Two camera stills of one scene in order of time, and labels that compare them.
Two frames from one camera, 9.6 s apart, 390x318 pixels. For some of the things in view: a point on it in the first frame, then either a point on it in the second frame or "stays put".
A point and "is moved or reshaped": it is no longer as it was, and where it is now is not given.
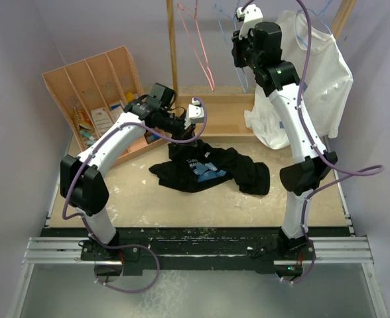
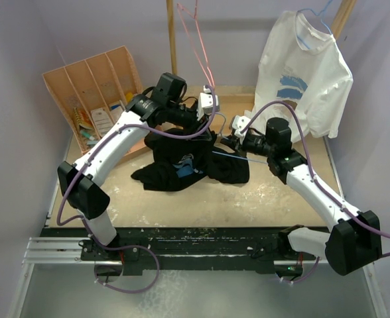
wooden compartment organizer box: x=89 y=91 stays put
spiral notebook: x=83 y=118 stays put
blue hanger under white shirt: x=316 y=14 stays put
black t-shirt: x=190 y=167 is moved or reshaped
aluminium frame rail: x=329 y=250 stays put
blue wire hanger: x=231 y=53 -> x=225 y=138
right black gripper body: x=245 y=55 -> x=252 y=144
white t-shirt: x=327 y=79 stays put
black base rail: x=195 y=251 stays put
